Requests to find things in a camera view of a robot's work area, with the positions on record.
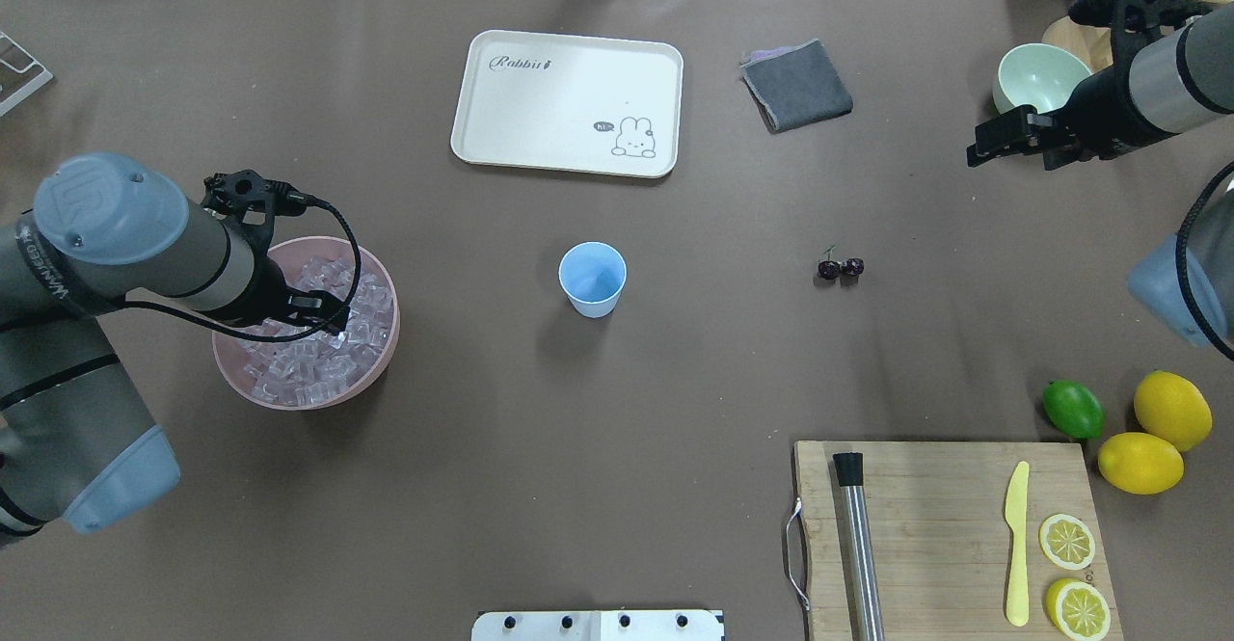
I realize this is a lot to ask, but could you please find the wooden mug tree stand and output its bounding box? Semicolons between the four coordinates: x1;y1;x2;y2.
1041;0;1232;70

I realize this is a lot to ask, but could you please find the pink bowl of ice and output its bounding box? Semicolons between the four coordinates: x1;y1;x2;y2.
212;236;401;410

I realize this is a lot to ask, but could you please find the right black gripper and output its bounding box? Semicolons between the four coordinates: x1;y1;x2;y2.
967;91;1119;170

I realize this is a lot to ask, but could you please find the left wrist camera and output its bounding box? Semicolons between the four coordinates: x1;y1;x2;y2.
200;170;309;224

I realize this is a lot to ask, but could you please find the grey folded cloth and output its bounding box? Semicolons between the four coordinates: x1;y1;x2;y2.
739;40;854;133

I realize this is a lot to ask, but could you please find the yellow lemon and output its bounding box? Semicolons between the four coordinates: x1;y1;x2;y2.
1097;432;1185;495
1133;371;1213;452

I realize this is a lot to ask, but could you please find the steel muddler black tip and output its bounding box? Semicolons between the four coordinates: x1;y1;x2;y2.
832;451;886;640

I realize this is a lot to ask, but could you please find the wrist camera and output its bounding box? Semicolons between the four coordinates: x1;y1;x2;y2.
200;170;309;224
1067;0;1215;44

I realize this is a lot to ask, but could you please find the cream rabbit tray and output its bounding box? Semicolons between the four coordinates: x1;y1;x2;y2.
450;30;684;179

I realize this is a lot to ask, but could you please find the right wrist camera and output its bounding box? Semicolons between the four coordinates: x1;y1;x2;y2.
1067;0;1215;44

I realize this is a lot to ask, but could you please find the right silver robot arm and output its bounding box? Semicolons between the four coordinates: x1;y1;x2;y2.
966;6;1233;359

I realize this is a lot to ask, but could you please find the dark cherries pair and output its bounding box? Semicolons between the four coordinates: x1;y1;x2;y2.
814;243;868;282

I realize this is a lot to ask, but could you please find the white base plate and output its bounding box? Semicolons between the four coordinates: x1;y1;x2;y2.
470;609;727;640

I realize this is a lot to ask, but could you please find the mint green bowl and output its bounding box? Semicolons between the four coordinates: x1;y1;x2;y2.
992;42;1092;114

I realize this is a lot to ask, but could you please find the lemon half slice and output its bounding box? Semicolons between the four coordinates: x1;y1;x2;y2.
1044;576;1113;640
1037;513;1097;572

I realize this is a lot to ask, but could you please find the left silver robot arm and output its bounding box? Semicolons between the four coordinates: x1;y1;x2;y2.
1;152;350;548

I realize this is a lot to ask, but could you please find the black camera cable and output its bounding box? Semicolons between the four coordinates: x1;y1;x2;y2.
116;196;363;345

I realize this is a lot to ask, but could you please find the green lime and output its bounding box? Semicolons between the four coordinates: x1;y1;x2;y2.
1043;379;1107;440

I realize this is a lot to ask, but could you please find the wooden cutting board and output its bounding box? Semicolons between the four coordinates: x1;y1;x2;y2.
793;441;1116;640

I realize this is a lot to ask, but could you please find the yellow plastic knife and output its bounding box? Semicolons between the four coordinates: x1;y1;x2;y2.
1002;461;1030;627

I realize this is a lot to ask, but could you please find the light blue plastic cup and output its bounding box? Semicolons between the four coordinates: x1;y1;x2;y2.
558;241;629;319

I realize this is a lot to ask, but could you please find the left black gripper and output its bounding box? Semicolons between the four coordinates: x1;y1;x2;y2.
253;280;350;336

